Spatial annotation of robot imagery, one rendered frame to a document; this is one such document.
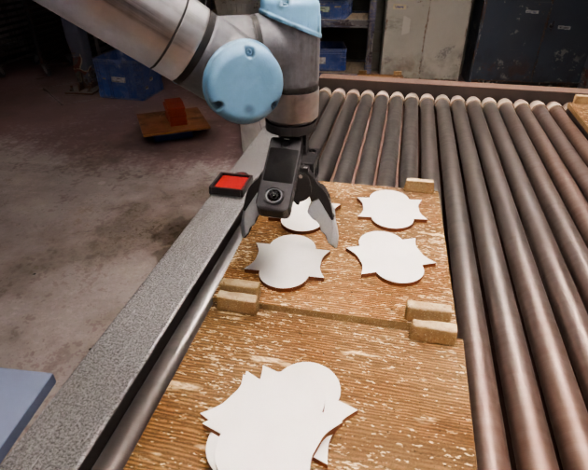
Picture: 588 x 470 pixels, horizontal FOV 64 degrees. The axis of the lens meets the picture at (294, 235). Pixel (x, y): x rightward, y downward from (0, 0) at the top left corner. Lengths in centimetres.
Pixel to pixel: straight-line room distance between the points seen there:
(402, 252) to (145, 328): 42
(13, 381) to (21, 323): 154
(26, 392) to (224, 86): 50
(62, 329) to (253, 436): 175
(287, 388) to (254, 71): 34
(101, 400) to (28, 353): 153
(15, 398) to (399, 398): 50
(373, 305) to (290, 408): 23
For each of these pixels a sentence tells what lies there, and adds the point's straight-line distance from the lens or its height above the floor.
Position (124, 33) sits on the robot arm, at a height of 132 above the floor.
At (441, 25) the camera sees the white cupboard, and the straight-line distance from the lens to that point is 524.
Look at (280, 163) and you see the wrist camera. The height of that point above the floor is 113.
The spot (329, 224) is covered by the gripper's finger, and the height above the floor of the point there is 102.
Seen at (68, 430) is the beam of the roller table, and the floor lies 91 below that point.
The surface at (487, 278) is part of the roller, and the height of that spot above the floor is 91.
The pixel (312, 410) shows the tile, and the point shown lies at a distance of 54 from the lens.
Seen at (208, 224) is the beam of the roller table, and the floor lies 91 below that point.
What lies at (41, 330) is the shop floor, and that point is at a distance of 224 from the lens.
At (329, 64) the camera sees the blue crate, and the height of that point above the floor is 20.
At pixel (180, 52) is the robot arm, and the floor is 130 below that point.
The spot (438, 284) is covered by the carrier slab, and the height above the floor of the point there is 94.
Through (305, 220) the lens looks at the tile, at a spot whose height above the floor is 94.
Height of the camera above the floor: 139
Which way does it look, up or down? 33 degrees down
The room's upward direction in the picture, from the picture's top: straight up
